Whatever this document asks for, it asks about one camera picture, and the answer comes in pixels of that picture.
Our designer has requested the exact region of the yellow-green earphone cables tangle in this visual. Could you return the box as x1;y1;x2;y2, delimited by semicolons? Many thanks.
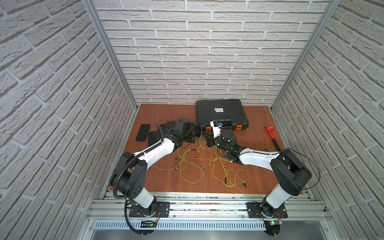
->
149;134;277;196

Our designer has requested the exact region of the black smartphone blue edge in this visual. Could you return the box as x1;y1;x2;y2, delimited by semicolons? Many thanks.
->
194;125;202;138

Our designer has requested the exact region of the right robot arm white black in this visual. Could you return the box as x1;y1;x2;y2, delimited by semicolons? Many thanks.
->
203;130;312;218

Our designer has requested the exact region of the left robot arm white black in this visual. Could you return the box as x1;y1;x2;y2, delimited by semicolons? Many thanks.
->
110;118;202;217

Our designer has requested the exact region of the black plastic tool case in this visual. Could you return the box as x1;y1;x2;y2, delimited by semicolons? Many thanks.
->
196;99;249;132

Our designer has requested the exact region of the red pipe wrench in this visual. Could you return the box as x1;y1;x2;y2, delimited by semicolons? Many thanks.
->
265;125;282;152

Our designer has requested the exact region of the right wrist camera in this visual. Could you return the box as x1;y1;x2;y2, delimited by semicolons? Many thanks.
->
210;121;223;138

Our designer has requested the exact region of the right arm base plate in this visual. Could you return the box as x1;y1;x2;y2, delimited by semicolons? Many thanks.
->
246;202;288;219

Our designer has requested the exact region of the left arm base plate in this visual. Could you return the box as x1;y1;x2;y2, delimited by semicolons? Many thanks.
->
129;202;171;218

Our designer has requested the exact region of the aluminium rail frame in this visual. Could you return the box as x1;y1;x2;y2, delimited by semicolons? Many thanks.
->
86;192;332;221

